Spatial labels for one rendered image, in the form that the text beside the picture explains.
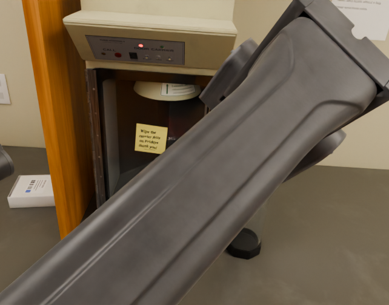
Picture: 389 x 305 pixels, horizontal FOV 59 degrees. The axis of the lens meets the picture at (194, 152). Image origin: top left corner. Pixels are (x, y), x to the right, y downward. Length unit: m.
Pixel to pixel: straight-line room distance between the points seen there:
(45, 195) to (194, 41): 0.66
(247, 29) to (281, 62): 1.05
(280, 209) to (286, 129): 0.99
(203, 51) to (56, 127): 0.36
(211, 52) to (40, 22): 0.33
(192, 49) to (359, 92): 0.54
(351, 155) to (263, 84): 1.36
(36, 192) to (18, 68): 0.49
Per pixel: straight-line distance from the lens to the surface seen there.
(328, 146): 0.28
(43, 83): 0.79
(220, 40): 0.69
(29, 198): 1.13
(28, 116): 1.46
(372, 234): 1.18
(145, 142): 0.87
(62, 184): 0.89
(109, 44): 0.74
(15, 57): 1.40
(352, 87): 0.20
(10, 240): 1.05
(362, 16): 1.33
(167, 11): 0.78
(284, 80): 0.18
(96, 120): 0.87
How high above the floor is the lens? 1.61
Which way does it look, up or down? 29 degrees down
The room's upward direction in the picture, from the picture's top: 4 degrees clockwise
